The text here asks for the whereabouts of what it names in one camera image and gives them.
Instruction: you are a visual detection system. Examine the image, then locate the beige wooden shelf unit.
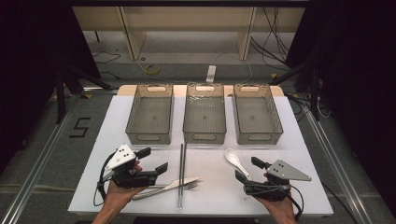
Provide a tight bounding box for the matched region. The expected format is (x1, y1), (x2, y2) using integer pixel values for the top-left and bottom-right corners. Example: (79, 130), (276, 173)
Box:
(72, 6), (306, 62)

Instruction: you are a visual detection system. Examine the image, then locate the aluminium floor rail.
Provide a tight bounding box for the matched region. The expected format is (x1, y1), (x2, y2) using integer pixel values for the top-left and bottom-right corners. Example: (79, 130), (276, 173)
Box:
(0, 92), (82, 224)
(303, 109), (375, 224)

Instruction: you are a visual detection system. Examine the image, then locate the white ceramic spoon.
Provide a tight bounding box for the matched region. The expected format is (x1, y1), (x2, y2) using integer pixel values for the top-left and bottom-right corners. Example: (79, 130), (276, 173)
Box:
(224, 147), (252, 180)

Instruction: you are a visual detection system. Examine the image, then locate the black metal stand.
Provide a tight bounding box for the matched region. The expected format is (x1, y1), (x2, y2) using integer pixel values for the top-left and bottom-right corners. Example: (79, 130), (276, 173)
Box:
(53, 61), (115, 125)
(268, 58), (322, 122)

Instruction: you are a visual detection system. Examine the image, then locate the person's right hand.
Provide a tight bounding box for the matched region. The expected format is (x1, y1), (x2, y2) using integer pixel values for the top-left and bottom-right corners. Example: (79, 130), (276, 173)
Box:
(253, 172), (297, 219)

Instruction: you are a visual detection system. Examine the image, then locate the white cable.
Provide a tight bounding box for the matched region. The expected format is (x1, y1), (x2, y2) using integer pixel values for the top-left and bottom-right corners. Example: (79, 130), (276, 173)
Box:
(214, 50), (254, 85)

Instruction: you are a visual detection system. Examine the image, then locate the black curtain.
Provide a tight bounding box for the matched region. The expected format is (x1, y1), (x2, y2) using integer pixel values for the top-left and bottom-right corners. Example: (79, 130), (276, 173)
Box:
(0, 0), (101, 175)
(285, 0), (396, 217)

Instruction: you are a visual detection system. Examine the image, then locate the black cable bundle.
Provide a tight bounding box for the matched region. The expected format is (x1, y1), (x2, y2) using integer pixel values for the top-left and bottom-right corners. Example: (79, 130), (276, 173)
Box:
(249, 7), (291, 65)

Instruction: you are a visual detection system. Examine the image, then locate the silver table knife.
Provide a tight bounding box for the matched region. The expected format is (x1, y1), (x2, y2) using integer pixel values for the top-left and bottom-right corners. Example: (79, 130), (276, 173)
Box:
(131, 176), (203, 202)

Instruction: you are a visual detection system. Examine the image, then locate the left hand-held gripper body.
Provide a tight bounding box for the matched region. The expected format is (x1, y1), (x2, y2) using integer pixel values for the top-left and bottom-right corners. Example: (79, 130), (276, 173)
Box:
(105, 144), (159, 189)

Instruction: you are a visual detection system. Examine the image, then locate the right hand-held gripper cable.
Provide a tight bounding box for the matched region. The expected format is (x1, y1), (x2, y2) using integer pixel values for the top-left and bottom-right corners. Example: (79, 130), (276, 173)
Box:
(288, 184), (305, 221)

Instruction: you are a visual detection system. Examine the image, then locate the white power strip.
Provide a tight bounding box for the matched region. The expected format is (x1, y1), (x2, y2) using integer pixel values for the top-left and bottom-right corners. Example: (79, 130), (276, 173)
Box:
(205, 64), (218, 84)

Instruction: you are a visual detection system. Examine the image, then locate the metal chopstick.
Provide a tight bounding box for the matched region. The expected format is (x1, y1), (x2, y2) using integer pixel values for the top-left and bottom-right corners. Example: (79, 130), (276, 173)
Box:
(177, 143), (185, 211)
(179, 143), (188, 210)

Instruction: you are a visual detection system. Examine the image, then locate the left hand-held gripper cable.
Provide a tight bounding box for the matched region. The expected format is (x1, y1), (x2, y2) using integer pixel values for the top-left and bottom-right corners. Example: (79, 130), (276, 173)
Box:
(92, 151), (117, 207)

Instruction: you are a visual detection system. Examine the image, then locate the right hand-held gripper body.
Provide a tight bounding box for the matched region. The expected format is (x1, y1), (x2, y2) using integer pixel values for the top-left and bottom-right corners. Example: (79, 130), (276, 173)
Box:
(243, 159), (313, 202)

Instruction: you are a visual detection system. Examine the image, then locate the hand-held gripper cable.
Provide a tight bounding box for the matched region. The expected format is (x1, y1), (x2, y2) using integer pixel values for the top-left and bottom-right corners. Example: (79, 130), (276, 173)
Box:
(92, 151), (117, 207)
(288, 184), (305, 221)

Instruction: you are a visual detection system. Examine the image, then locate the person's left hand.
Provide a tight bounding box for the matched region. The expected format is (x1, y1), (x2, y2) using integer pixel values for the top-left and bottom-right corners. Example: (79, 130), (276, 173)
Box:
(104, 163), (148, 213)

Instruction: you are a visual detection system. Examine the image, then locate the grey mesh basket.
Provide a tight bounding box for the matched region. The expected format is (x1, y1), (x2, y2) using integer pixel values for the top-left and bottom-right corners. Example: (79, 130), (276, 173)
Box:
(124, 83), (175, 146)
(182, 82), (228, 146)
(232, 82), (285, 146)

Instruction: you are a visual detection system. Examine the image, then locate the thin black floor cable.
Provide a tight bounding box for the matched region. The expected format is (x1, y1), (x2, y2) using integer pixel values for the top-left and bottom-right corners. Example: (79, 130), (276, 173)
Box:
(92, 50), (122, 65)

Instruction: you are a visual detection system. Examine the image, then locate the white table cover sheet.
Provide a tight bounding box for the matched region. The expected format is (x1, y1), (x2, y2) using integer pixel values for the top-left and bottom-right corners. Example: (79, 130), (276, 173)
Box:
(67, 94), (334, 217)

